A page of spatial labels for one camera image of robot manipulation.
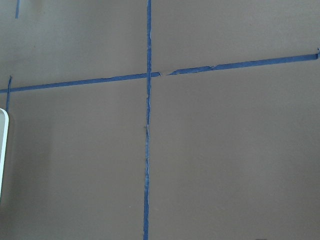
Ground white bear tray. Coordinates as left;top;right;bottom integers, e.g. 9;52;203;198
0;108;9;193

